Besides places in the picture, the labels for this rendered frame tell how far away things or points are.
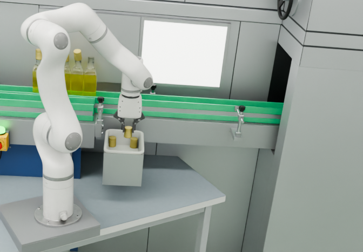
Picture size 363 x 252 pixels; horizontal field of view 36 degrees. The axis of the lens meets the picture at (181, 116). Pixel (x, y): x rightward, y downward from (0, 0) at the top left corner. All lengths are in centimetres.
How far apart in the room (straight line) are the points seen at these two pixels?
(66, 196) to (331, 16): 131
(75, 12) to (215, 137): 100
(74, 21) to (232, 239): 173
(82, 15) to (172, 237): 159
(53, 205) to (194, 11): 111
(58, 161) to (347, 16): 132
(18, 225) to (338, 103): 146
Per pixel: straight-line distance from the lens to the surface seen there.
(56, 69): 202
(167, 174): 276
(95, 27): 209
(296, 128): 255
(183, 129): 264
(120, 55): 217
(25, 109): 255
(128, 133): 239
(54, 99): 206
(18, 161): 267
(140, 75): 218
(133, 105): 233
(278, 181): 266
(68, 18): 204
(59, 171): 218
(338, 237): 294
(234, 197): 311
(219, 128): 266
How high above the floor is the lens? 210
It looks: 23 degrees down
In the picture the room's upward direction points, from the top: 6 degrees clockwise
